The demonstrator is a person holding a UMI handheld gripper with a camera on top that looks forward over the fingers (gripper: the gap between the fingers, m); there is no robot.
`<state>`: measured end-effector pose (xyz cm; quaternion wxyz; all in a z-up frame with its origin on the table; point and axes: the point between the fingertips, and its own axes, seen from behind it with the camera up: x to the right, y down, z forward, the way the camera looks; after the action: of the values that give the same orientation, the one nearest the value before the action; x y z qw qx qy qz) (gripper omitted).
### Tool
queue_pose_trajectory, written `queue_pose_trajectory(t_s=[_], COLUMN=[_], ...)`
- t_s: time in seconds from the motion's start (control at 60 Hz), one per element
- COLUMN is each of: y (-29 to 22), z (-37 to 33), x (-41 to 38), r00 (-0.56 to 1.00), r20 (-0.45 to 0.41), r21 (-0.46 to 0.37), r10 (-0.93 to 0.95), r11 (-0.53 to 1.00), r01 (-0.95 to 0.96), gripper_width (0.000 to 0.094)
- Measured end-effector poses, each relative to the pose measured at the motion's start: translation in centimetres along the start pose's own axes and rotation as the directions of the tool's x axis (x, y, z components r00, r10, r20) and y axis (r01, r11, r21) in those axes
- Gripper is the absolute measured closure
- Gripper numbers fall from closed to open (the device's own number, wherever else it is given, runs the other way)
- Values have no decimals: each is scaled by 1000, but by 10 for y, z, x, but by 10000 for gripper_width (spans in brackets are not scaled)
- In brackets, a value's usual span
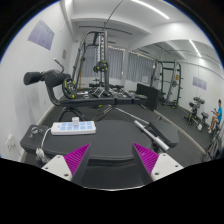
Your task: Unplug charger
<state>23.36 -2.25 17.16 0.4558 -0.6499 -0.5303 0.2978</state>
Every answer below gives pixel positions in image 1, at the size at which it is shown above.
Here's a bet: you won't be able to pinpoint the black leg curl machine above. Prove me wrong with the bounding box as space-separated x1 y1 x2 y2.
23 59 83 121

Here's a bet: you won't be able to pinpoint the purple wall poster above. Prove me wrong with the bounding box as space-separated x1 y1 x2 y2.
28 20 55 50

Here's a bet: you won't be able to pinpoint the black yellow weight plate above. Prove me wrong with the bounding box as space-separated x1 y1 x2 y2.
62 78 76 99

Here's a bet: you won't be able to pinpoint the white power strip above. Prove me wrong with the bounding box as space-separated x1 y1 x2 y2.
51 121 96 135

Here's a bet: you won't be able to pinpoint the grey window curtains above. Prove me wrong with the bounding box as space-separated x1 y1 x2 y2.
81 47 154 82

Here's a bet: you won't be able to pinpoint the white charger plug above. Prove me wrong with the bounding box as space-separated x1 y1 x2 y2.
72 117 79 126

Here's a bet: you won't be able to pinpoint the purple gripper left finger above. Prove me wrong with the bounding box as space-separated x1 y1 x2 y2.
42 144 90 184

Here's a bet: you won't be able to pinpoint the black padded weight bench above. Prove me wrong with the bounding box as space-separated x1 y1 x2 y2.
20 120 151 161

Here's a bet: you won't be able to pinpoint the dumbbell rack in mirror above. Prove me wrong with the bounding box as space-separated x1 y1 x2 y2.
185 96 210 131

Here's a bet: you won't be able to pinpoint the silver barbell bar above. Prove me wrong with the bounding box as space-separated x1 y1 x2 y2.
134 120 169 152

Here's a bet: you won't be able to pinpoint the grey smith machine rack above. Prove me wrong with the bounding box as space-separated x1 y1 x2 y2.
72 30 111 97

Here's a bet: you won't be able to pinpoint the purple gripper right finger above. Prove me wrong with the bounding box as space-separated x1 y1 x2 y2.
132 143 183 184

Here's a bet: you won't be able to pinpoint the person in blue shirt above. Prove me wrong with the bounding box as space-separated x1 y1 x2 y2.
208 100 222 133

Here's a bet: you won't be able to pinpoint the mirrored power rack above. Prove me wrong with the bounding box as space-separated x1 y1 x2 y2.
150 60 182 109

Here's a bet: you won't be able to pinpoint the black small padded seat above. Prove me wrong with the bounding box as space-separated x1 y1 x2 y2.
149 120 179 148

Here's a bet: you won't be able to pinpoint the white power strip cable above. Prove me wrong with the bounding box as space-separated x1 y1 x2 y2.
35 128 53 164

